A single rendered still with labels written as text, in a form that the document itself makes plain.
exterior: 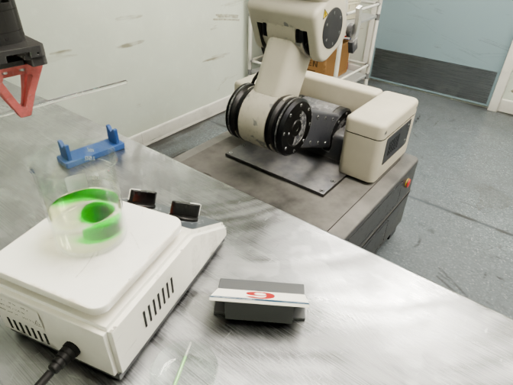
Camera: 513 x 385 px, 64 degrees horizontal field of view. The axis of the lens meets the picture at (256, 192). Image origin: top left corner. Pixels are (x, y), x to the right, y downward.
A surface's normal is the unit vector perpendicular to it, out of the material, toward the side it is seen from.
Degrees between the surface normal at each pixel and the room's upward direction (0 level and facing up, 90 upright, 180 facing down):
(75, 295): 0
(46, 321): 90
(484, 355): 0
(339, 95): 90
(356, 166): 90
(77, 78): 90
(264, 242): 0
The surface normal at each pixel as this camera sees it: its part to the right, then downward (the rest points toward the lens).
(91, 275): 0.03, -0.82
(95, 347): -0.39, 0.51
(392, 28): -0.62, 0.44
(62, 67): 0.79, 0.36
